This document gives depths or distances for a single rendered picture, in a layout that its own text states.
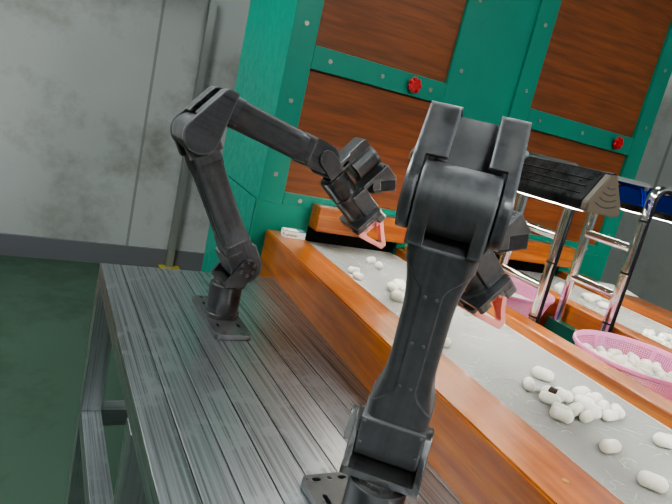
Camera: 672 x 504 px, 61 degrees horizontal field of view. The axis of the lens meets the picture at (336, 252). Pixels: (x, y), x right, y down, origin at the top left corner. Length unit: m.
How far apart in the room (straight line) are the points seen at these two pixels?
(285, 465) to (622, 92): 1.80
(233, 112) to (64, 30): 2.47
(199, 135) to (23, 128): 2.51
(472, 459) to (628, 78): 1.69
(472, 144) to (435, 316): 0.16
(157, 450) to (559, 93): 1.67
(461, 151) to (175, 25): 3.03
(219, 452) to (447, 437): 0.30
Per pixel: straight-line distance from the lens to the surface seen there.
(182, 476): 0.71
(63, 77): 3.44
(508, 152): 0.51
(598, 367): 1.19
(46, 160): 3.48
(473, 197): 0.47
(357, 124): 1.65
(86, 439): 1.40
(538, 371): 1.08
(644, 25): 2.28
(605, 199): 1.08
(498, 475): 0.74
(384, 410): 0.59
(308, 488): 0.71
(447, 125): 0.52
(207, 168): 1.02
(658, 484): 0.86
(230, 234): 1.07
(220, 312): 1.12
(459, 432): 0.79
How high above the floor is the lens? 1.09
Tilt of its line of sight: 12 degrees down
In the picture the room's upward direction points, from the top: 13 degrees clockwise
